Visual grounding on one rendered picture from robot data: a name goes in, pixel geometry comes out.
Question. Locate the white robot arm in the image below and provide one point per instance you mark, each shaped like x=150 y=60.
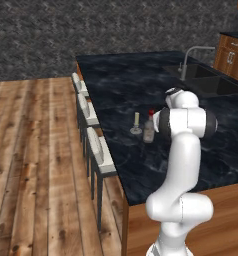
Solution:
x=184 y=156

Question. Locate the pale candle on grey holder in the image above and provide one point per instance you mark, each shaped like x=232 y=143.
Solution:
x=136 y=124

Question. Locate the clear liquor bottle red cap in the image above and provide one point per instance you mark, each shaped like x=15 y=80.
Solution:
x=149 y=130

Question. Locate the white bar stool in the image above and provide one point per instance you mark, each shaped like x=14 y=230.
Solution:
x=89 y=113
x=102 y=156
x=79 y=85

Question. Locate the grey sink tap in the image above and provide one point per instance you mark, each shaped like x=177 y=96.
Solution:
x=188 y=60

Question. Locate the black sink basin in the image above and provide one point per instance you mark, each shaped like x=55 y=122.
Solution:
x=207 y=80

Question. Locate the wooden kitchen island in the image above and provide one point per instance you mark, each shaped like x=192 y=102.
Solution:
x=164 y=220

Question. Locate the wooden base cupboards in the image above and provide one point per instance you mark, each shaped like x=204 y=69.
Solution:
x=231 y=56

